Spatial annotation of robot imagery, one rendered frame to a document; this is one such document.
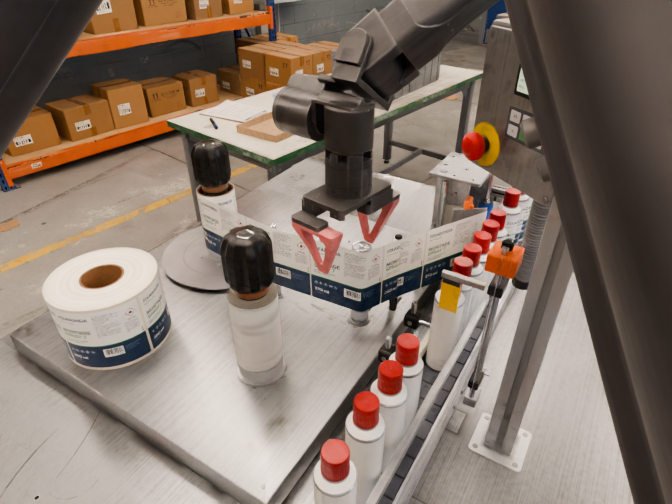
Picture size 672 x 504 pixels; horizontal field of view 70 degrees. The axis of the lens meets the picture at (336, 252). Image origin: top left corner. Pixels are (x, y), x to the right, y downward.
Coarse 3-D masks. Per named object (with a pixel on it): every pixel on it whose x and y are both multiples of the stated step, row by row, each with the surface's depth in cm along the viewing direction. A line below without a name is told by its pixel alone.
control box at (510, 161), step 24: (504, 24) 58; (504, 48) 58; (504, 72) 59; (480, 96) 64; (504, 96) 60; (480, 120) 65; (504, 120) 61; (504, 144) 62; (504, 168) 63; (528, 168) 59; (528, 192) 60; (552, 192) 56
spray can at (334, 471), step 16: (336, 448) 54; (320, 464) 56; (336, 464) 52; (352, 464) 57; (320, 480) 55; (336, 480) 54; (352, 480) 55; (320, 496) 55; (336, 496) 54; (352, 496) 56
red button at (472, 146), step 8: (464, 136) 65; (472, 136) 63; (480, 136) 63; (464, 144) 64; (472, 144) 63; (480, 144) 63; (488, 144) 64; (464, 152) 65; (472, 152) 63; (480, 152) 63; (472, 160) 65
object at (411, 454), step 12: (480, 324) 101; (468, 348) 95; (432, 372) 90; (456, 372) 90; (432, 384) 87; (444, 384) 87; (420, 396) 85; (444, 396) 85; (432, 408) 83; (432, 420) 81; (420, 432) 79; (420, 444) 77; (408, 456) 76; (408, 468) 74; (396, 480) 72; (384, 492) 71; (396, 492) 71
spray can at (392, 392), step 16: (384, 368) 64; (400, 368) 63; (384, 384) 63; (400, 384) 64; (384, 400) 64; (400, 400) 64; (384, 416) 65; (400, 416) 66; (400, 432) 68; (384, 448) 69; (384, 464) 71
